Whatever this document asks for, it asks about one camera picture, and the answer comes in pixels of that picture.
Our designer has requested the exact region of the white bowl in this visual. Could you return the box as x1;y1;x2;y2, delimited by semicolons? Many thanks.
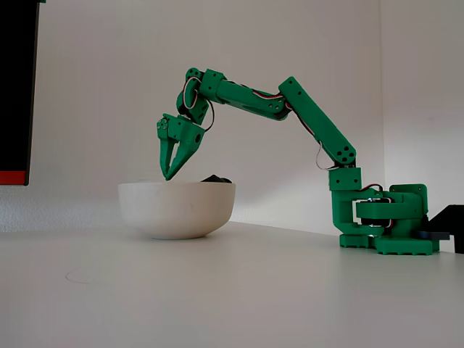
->
117;182;236;241

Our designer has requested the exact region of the black monitor with red stripe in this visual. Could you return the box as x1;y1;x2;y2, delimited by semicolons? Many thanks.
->
0;0;47;187

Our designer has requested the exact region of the black table clamp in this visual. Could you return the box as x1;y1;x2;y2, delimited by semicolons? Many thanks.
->
415;204;464;254

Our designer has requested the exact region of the red white black servo cable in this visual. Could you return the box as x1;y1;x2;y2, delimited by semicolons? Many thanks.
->
183;77;215;132
249;86;340;171

